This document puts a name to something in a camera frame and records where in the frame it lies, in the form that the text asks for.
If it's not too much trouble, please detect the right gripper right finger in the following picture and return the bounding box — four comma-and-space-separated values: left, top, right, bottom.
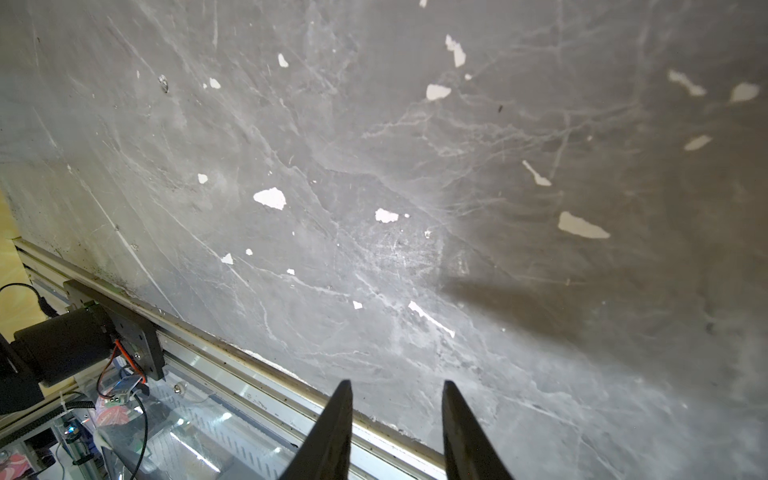
442, 380, 514, 480

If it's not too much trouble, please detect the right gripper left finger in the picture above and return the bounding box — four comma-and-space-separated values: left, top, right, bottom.
280, 380, 354, 480

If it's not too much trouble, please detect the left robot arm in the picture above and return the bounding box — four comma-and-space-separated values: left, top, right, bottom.
1, 305, 116, 415

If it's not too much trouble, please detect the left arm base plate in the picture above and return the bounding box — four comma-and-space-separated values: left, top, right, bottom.
64, 280, 165, 381

